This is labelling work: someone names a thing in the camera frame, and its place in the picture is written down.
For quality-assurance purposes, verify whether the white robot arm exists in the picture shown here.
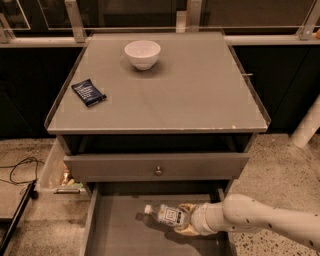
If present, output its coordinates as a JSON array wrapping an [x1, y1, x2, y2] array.
[[175, 194, 320, 252]]

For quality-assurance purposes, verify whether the black flat board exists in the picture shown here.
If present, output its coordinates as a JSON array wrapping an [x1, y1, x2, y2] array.
[[0, 179, 37, 256]]

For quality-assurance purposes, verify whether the round metal drawer knob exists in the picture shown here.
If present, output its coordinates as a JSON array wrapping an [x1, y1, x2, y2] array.
[[155, 166, 163, 176]]

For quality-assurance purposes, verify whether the metal railing frame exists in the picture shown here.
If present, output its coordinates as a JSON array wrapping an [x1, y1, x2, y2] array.
[[0, 0, 320, 45]]

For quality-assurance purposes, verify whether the grey middle drawer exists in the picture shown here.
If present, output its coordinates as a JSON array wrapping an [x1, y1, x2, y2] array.
[[64, 153, 249, 182]]

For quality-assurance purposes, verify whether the open grey bottom drawer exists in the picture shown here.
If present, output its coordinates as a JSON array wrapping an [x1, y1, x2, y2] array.
[[80, 181, 237, 256]]

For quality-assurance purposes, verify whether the white robot base pole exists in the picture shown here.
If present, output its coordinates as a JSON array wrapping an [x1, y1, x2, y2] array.
[[291, 94, 320, 147]]

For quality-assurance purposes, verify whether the black cable on floor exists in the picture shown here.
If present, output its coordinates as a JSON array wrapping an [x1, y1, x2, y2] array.
[[0, 156, 46, 200]]

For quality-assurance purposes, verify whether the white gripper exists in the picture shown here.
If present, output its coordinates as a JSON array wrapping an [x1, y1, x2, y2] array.
[[176, 203, 216, 236]]

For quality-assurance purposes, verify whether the clear plastic storage bin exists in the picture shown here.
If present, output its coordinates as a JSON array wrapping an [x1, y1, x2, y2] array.
[[36, 140, 90, 200]]

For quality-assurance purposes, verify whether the white ceramic bowl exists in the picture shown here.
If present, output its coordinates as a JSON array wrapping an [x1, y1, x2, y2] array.
[[124, 40, 161, 70]]

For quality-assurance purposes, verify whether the grey cabinet with counter top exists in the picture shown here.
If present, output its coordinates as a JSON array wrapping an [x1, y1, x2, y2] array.
[[44, 30, 272, 198]]

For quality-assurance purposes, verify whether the clear plastic water bottle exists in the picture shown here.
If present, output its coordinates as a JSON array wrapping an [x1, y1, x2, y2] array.
[[144, 204, 190, 230]]

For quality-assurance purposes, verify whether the dark blue snack packet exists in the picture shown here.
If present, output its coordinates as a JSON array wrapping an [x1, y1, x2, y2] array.
[[71, 79, 107, 107]]

